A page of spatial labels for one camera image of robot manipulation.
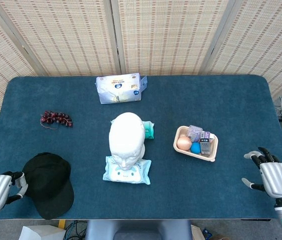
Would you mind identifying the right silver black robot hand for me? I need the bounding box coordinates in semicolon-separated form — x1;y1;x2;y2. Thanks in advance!
241;146;282;200

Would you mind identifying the black baseball cap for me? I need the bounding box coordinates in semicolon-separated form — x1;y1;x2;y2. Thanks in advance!
22;152;75;220

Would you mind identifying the white foam mannequin head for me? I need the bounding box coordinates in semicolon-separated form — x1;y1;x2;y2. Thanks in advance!
108;111;146;170

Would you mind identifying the white cardboard box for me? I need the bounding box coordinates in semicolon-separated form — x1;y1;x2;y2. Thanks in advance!
18;224;66;240

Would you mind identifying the beige plastic tray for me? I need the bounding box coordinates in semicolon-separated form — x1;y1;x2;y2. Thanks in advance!
173;125;219;163

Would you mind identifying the grey purple carton box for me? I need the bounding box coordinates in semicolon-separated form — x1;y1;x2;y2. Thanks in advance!
199;131;216;157

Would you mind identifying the blue felt table cover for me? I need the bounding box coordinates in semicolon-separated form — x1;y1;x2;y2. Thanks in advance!
0;74;282;221

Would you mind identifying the blue ball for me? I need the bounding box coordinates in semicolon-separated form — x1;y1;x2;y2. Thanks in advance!
190;141;201;154

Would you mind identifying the clear purple plastic box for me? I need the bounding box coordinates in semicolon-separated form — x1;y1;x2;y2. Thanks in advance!
187;124;204;142

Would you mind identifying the dark red grape bunch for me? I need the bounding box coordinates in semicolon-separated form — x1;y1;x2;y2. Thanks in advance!
40;110;73;130

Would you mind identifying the peach pink ball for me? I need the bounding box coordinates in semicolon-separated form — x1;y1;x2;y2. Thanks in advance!
177;136;193;151

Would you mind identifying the blue cartoon wet wipes pack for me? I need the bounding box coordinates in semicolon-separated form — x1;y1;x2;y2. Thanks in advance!
102;155;152;186

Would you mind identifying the green tissue pack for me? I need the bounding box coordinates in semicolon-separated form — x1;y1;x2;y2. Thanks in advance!
142;120;156;140

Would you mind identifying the grey blue robot torso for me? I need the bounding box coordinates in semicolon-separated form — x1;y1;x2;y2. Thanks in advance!
85;219;193;240

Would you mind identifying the white blue paper tissue package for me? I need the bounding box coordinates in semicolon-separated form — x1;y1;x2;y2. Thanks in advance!
95;72;148;105

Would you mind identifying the blue cable bundle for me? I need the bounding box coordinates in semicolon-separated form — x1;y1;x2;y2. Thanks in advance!
64;219;88;240

